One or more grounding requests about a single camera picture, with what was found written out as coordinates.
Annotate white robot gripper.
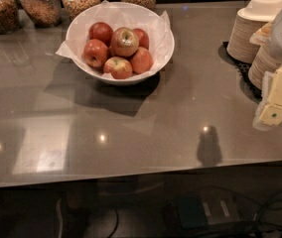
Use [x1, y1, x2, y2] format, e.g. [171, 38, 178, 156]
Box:
[249, 10, 282, 131]

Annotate red-yellow apple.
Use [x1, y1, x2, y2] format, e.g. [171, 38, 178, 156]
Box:
[103, 57, 133, 79]
[110, 27, 139, 58]

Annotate red apple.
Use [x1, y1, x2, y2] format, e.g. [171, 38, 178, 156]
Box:
[133, 28, 150, 49]
[130, 47, 153, 74]
[88, 22, 113, 46]
[83, 39, 108, 68]

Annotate back right red apple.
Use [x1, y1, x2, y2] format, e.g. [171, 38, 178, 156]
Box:
[133, 28, 150, 49]

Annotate white ceramic bowl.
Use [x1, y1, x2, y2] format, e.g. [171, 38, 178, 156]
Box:
[65, 1, 176, 86]

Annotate back left red apple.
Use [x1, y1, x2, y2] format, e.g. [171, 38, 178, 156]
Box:
[88, 22, 113, 46]

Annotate front stack paper bowls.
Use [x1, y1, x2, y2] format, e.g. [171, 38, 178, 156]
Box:
[248, 45, 281, 89]

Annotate stack paper bowls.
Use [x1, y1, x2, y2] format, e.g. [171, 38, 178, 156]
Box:
[226, 0, 282, 63]
[248, 45, 281, 89]

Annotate black rubber mat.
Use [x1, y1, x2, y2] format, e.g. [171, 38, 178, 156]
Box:
[222, 42, 262, 103]

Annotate back stack paper bowls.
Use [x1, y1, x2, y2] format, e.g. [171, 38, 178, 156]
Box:
[226, 0, 282, 63]

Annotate black box under table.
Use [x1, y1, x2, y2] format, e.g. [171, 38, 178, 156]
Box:
[162, 188, 244, 231]

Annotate white paper liner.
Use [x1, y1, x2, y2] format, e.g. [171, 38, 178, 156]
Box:
[55, 0, 173, 81]

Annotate black cables under table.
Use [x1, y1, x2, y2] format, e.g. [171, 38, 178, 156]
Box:
[180, 188, 282, 238]

